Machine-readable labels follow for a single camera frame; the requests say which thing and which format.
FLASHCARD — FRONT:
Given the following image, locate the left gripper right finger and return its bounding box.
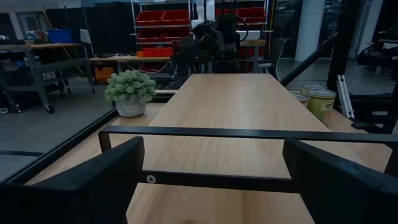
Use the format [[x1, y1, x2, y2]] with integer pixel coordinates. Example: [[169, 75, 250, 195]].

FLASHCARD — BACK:
[[282, 138, 398, 224]]

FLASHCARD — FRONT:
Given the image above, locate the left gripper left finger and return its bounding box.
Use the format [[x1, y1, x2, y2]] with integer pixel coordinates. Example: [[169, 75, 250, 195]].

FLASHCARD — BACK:
[[0, 136, 146, 224]]

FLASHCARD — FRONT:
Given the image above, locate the yellow oranges can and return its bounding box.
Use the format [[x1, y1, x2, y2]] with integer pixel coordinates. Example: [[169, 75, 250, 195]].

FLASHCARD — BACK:
[[306, 89, 337, 123]]

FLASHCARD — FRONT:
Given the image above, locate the tall peaches can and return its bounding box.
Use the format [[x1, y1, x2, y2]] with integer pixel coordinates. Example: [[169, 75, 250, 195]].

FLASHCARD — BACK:
[[300, 83, 328, 95]]

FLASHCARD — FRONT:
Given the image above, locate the white aluminium extrusion bar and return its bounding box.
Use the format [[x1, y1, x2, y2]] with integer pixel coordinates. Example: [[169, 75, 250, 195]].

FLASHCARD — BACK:
[[336, 74, 356, 119]]

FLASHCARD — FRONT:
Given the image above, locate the green plant in white pot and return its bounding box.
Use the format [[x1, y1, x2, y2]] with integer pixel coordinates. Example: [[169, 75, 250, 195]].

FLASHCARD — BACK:
[[104, 68, 157, 118]]

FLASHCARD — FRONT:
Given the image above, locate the orange plastic bin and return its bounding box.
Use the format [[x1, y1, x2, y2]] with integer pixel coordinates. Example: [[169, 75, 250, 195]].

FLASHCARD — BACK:
[[94, 66, 116, 84]]

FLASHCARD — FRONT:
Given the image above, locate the grey wheeled workbench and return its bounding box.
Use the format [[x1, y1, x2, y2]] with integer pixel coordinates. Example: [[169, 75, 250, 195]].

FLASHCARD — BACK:
[[0, 42, 96, 114]]

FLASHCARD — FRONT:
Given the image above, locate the wooden desk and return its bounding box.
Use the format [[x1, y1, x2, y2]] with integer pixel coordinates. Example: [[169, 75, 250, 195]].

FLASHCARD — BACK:
[[89, 55, 172, 75]]

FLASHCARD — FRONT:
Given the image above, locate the black Trossen labelled equipment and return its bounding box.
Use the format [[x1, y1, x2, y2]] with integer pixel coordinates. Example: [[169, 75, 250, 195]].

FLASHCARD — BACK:
[[356, 29, 398, 77]]

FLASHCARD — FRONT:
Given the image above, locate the grey office chair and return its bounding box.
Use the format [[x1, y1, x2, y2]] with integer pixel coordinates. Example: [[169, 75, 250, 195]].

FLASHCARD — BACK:
[[259, 37, 289, 82]]

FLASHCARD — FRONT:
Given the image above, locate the blue plastic storage bin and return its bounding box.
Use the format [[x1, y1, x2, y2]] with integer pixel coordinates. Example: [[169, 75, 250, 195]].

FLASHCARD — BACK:
[[47, 29, 75, 44]]

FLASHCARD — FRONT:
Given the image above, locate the white round column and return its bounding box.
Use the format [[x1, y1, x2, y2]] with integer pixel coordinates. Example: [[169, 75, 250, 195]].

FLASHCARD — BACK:
[[294, 0, 326, 62]]

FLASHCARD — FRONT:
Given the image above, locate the red plastic storage bin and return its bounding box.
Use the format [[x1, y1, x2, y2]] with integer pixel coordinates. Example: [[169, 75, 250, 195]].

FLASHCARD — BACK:
[[135, 11, 165, 27], [161, 9, 191, 26], [137, 29, 164, 43], [163, 27, 191, 42], [215, 8, 238, 18], [236, 7, 267, 24]]

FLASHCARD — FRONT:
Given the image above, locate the metal shelving rack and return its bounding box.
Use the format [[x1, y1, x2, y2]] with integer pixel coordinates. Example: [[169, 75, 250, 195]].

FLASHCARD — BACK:
[[130, 0, 194, 75], [214, 0, 270, 74]]

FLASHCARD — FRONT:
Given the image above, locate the white plastic bin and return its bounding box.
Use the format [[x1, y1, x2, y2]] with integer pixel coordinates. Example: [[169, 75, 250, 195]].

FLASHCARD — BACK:
[[236, 30, 261, 40]]

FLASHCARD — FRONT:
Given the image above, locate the black table edge rail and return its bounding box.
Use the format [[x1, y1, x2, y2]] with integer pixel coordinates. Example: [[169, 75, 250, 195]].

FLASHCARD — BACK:
[[0, 89, 178, 185]]

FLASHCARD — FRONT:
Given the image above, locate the wooden shelf black metal frame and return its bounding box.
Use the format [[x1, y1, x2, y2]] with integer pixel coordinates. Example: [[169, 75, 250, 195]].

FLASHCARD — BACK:
[[98, 73, 398, 194]]

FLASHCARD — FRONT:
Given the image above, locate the black metal rig frame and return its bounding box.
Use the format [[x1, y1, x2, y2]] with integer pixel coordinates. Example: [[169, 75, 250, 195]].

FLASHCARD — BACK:
[[279, 0, 398, 135]]

